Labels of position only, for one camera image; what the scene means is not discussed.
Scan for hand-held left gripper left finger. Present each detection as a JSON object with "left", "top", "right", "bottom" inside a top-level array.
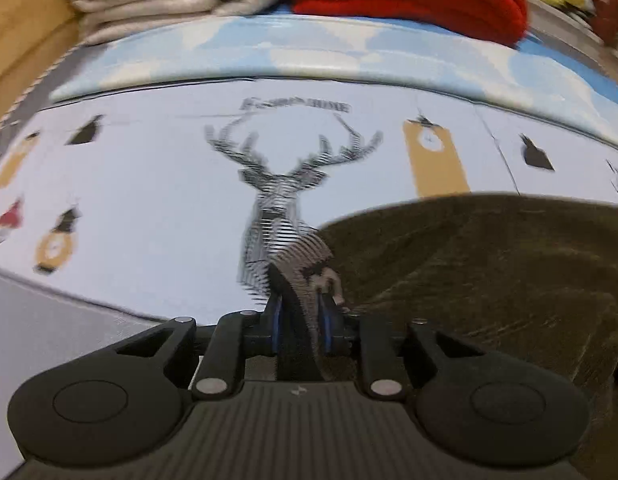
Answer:
[{"left": 115, "top": 264, "right": 285, "bottom": 401}]

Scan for light blue patterned blanket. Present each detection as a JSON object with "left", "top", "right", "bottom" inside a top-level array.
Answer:
[{"left": 49, "top": 12, "right": 618, "bottom": 153}]

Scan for dark red pillow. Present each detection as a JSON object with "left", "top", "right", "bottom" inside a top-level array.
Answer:
[{"left": 586, "top": 0, "right": 618, "bottom": 50}]

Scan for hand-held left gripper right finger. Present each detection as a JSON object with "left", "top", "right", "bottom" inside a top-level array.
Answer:
[{"left": 319, "top": 290, "right": 484, "bottom": 402}]

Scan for deer print bed sheet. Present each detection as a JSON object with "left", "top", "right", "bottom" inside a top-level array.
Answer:
[{"left": 0, "top": 77, "right": 618, "bottom": 323}]

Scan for wooden bed frame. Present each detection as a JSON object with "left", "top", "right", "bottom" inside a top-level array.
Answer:
[{"left": 0, "top": 0, "right": 85, "bottom": 128}]

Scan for dark olive corduroy pants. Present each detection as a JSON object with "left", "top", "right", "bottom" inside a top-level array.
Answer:
[{"left": 266, "top": 192, "right": 618, "bottom": 393}]

